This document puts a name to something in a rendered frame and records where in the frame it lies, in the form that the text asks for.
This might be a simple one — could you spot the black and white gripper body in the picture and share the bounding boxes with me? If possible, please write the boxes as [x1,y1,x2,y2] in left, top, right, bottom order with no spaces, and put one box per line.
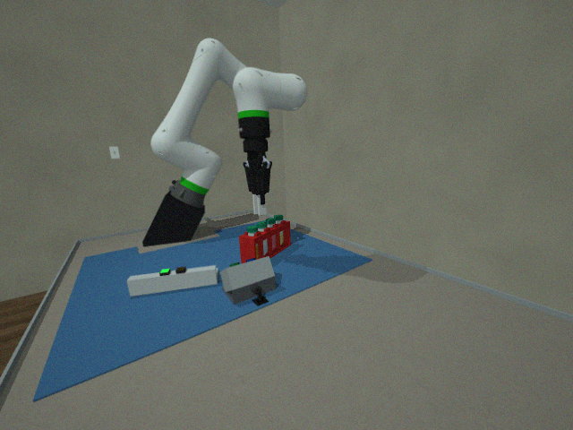
[243,138,268,170]

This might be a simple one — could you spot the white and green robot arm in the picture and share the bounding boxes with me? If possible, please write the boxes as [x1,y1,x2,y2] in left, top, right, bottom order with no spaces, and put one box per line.
[151,39,307,208]

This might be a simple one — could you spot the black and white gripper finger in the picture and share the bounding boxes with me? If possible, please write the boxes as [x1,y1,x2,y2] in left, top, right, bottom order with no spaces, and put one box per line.
[244,159,258,214]
[252,156,272,216]

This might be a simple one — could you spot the blue flat mat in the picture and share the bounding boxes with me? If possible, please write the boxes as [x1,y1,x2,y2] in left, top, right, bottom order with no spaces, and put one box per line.
[33,222,372,402]

